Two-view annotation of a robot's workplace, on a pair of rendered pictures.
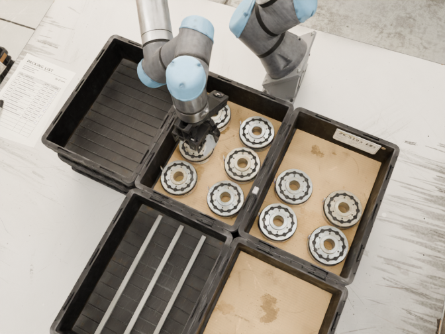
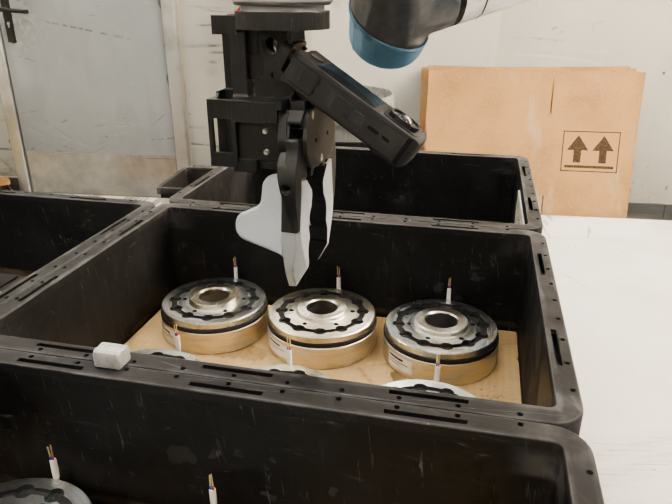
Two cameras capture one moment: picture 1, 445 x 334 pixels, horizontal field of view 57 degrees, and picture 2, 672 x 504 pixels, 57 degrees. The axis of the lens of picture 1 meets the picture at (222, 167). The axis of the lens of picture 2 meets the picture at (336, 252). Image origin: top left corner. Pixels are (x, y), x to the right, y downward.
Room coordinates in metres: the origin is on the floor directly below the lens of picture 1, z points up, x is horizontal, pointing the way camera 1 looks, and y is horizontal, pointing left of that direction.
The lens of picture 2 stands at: (0.33, -0.43, 1.14)
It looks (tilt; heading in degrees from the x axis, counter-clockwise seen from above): 23 degrees down; 72
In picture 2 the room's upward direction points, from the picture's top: straight up
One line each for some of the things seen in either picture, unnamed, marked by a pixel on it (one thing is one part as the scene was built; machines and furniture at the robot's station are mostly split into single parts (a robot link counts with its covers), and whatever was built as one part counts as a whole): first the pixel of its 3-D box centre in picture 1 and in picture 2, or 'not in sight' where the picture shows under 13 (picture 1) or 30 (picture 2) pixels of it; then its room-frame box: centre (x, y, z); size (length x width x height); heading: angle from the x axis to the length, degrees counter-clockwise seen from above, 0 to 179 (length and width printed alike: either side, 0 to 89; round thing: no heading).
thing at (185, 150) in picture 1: (196, 144); (322, 313); (0.48, 0.07, 0.86); 0.10 x 0.10 x 0.01
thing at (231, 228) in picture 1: (216, 145); (301, 288); (0.45, 0.01, 0.92); 0.40 x 0.30 x 0.02; 149
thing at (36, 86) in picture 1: (27, 97); not in sight; (0.80, 0.66, 0.70); 0.33 x 0.23 x 0.01; 154
